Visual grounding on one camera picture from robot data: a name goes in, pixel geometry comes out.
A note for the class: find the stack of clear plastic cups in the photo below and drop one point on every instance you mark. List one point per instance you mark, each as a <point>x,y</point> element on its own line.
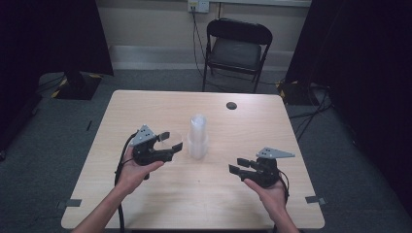
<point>197,137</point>

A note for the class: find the dark curtain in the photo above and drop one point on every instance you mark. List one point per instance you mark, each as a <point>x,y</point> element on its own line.
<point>48,35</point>
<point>362,64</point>

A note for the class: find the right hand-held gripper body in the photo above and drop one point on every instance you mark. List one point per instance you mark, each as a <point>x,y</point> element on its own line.
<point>268,168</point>

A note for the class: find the black stand base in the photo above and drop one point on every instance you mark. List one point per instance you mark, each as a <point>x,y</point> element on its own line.
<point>293,90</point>
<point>77,84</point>

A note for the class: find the black folding chair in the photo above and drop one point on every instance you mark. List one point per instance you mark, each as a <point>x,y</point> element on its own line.
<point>235,51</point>

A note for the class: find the black table grommet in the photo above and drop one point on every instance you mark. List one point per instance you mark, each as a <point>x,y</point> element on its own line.
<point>231,105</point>

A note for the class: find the white wall socket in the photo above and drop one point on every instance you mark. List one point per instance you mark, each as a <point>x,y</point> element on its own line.
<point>198,5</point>

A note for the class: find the person's right hand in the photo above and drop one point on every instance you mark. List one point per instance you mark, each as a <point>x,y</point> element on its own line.
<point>272,195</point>

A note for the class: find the person's left hand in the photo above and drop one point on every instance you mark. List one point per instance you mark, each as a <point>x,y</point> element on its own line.
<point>134,176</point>

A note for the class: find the grey tape strip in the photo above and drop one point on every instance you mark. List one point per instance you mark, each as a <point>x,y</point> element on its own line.
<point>69,204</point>
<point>315,199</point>

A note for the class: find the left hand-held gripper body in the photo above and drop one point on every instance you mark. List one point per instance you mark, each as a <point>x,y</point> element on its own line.
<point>147,149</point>

